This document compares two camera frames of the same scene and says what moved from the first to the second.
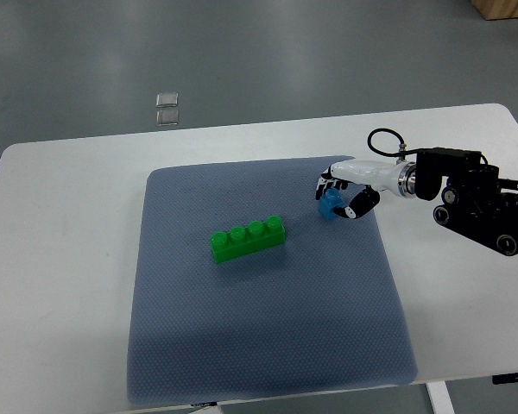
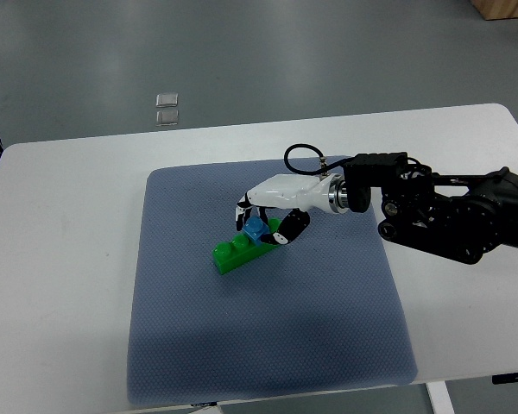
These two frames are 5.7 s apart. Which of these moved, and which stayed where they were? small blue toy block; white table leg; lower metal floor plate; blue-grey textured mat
Moved: small blue toy block
Stayed: blue-grey textured mat; white table leg; lower metal floor plate
